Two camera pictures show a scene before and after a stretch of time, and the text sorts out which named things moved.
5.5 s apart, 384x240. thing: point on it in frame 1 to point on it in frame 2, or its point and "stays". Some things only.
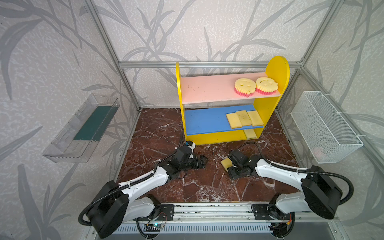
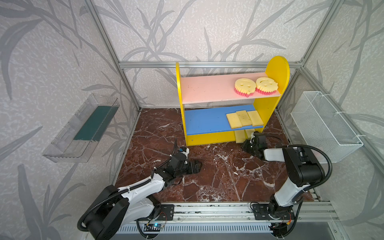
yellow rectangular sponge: x=255 y=118 stays
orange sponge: x=234 y=120 stays
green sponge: x=250 y=134 stays
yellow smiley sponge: x=266 y=86 stays
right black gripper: x=235 y=167 to x=251 y=144
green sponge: x=227 y=163 to x=240 y=136
